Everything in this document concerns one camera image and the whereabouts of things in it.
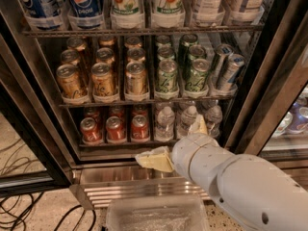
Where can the green lacroix can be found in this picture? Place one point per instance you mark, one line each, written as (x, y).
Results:
(197, 75)
(166, 76)

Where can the red soda can front left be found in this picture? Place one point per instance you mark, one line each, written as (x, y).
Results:
(91, 133)

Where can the glass fridge door right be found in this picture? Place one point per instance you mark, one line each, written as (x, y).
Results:
(275, 76)

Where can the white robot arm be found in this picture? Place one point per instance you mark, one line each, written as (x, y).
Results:
(251, 190)

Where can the purple can behind glass door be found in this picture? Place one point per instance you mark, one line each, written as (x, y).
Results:
(299, 121)

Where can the red soda can front right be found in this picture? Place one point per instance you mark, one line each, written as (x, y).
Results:
(139, 128)

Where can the steel fridge base grille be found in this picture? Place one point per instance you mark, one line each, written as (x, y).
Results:
(96, 186)

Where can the glass fridge door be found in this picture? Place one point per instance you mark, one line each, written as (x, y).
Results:
(275, 76)
(21, 108)

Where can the orange lacroix can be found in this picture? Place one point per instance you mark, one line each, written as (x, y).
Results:
(70, 81)
(103, 79)

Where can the clear water bottle left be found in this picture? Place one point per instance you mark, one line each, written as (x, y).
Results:
(164, 129)

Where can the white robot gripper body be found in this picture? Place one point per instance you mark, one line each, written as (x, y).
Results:
(186, 154)

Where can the orange LaCroix can front left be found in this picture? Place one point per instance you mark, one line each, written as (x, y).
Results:
(70, 81)

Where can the tan LaCroix can front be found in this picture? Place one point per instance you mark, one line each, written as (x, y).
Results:
(136, 79)

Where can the red soda can front middle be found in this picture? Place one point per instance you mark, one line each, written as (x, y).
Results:
(115, 129)

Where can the green LaCroix can front right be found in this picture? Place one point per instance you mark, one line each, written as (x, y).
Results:
(197, 75)

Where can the silver blue slim can front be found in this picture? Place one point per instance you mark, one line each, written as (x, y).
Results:
(230, 72)

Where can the clear water bottle right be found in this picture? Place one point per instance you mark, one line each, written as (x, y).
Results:
(213, 117)

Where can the silver blue slim can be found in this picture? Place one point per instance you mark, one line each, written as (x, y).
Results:
(222, 52)
(230, 72)

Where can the silver blue slim can rear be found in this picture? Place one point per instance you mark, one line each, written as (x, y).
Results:
(222, 52)

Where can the orange LaCroix can front middle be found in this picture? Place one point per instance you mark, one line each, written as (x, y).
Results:
(103, 79)

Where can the clear plastic water bottle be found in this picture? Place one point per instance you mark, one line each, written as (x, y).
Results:
(185, 121)

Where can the red soda can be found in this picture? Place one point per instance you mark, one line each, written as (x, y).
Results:
(139, 128)
(91, 133)
(115, 129)

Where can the clear plastic bin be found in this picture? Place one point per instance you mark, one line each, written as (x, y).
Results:
(181, 212)

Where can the green LaCroix can front left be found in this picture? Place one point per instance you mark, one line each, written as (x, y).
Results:
(166, 76)

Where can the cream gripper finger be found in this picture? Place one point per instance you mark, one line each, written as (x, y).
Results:
(199, 126)
(158, 159)

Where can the glass fridge door left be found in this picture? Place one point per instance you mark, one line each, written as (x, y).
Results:
(21, 108)

